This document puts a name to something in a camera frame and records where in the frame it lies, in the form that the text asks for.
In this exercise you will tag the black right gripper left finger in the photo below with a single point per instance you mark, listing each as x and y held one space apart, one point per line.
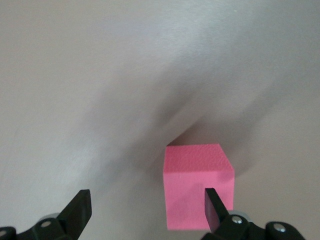
75 212

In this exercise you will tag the red foam block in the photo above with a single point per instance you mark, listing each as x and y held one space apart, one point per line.
187 180

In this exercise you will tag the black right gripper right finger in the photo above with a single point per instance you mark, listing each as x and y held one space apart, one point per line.
220 220

